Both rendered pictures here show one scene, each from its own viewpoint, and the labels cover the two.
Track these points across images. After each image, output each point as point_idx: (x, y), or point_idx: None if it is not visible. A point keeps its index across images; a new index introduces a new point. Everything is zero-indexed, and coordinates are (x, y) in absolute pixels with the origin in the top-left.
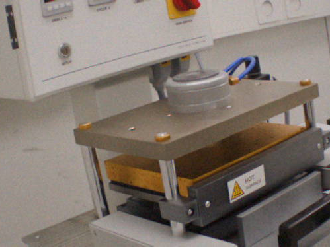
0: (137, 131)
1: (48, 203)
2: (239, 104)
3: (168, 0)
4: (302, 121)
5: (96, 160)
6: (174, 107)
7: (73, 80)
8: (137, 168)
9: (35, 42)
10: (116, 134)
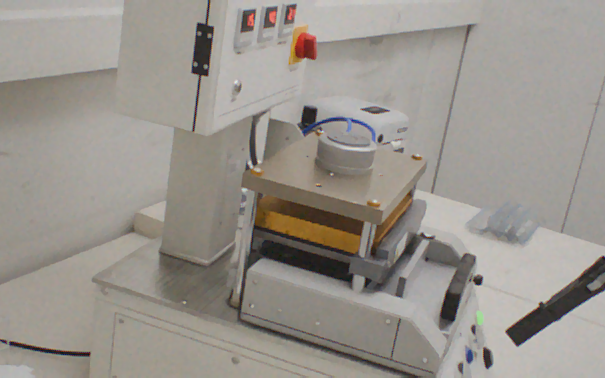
0: (331, 190)
1: (2, 222)
2: (384, 172)
3: (293, 46)
4: None
5: (258, 206)
6: (334, 167)
7: (232, 119)
8: (302, 220)
9: (223, 74)
10: (311, 189)
